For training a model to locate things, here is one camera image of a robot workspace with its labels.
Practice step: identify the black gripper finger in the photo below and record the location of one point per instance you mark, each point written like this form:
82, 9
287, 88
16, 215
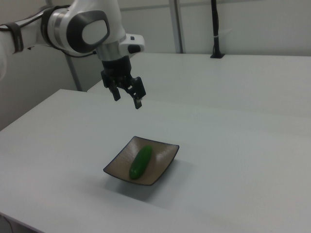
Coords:
116, 93
137, 91

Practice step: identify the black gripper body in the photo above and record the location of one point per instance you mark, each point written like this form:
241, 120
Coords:
116, 70

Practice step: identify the green cucumber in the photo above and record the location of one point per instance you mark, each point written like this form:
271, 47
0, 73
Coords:
140, 162

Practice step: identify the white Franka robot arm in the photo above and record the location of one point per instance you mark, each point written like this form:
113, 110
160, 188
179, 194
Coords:
73, 26

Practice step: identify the square brown ceramic plate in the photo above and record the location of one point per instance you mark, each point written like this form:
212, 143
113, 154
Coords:
155, 157

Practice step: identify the black pole with white band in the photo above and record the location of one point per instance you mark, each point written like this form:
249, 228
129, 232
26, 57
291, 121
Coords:
215, 29

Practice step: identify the grey partition frame post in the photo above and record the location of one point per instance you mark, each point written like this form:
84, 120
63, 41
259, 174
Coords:
74, 72
176, 26

